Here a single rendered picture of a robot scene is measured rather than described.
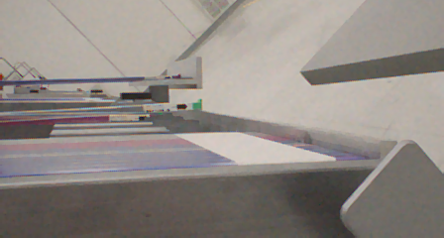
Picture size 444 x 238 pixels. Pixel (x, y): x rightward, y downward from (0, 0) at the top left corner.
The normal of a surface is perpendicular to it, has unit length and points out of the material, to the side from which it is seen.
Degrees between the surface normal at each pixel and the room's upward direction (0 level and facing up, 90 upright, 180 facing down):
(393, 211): 90
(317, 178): 90
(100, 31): 90
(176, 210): 90
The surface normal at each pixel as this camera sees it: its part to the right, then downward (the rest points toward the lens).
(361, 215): 0.29, 0.05
